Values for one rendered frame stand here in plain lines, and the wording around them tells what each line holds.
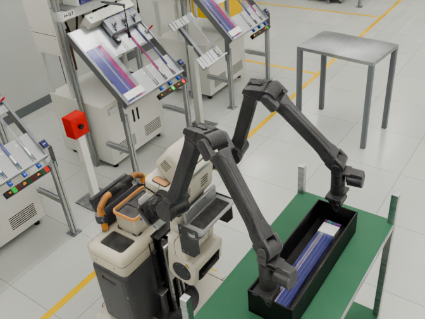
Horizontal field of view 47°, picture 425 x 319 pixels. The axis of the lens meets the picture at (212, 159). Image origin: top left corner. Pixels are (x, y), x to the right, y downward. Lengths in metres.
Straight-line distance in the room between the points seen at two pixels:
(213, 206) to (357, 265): 0.64
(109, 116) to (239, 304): 2.56
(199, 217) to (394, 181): 2.28
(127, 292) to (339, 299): 1.04
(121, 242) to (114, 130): 1.93
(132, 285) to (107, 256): 0.19
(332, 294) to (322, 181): 2.16
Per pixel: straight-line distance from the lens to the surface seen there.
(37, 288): 3.47
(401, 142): 4.55
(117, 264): 2.30
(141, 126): 4.40
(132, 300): 2.47
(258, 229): 1.51
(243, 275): 1.93
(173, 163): 1.86
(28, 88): 5.60
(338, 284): 1.92
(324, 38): 4.48
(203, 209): 2.09
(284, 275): 1.54
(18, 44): 5.46
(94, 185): 3.92
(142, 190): 2.47
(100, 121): 4.09
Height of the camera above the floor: 2.38
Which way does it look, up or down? 34 degrees down
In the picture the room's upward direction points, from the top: 6 degrees counter-clockwise
